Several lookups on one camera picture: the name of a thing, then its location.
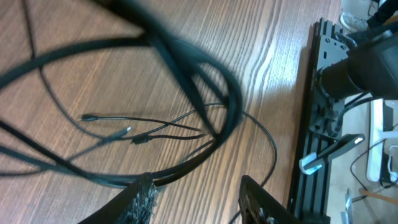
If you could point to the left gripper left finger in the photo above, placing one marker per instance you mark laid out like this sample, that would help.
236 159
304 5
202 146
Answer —
134 205

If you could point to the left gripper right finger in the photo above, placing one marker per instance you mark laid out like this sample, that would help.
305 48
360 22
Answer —
259 207

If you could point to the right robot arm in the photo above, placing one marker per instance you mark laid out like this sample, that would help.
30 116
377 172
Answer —
370 67

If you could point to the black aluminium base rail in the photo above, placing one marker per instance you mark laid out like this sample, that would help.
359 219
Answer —
308 196

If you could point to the right grey rail clip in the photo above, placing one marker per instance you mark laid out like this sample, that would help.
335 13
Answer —
313 162

